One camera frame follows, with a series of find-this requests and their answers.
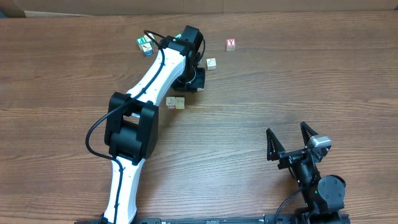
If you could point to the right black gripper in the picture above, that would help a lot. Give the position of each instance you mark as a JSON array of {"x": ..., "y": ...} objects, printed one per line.
[{"x": 290, "y": 157}]

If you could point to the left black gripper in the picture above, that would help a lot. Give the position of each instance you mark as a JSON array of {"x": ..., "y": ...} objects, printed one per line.
[{"x": 199, "y": 80}]

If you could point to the small wooden picture block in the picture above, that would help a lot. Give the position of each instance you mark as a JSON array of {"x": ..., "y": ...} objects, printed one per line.
[{"x": 180, "y": 103}]

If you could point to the green letter L block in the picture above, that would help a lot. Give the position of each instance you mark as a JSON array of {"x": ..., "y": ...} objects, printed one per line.
[{"x": 170, "y": 102}]

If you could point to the wooden block pencil picture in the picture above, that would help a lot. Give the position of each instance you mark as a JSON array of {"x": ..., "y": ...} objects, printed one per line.
[{"x": 147, "y": 49}]

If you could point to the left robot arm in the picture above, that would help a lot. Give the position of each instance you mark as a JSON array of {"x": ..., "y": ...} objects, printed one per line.
[{"x": 132, "y": 121}]

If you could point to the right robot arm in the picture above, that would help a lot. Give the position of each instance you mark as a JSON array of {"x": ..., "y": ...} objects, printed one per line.
[{"x": 323, "y": 196}]

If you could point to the plain wooden block right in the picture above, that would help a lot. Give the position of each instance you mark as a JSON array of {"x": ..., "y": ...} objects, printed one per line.
[{"x": 211, "y": 63}]

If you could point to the red letter Y block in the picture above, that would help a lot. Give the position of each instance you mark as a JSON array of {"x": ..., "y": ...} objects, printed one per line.
[{"x": 230, "y": 44}]

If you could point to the wooden block number side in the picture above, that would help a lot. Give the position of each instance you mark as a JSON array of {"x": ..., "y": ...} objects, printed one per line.
[{"x": 149, "y": 38}]

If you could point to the green letter wooden block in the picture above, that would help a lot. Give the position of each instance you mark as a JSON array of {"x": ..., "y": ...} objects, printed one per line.
[{"x": 141, "y": 41}]

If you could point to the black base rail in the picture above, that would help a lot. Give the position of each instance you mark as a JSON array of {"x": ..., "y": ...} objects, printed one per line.
[{"x": 267, "y": 219}]

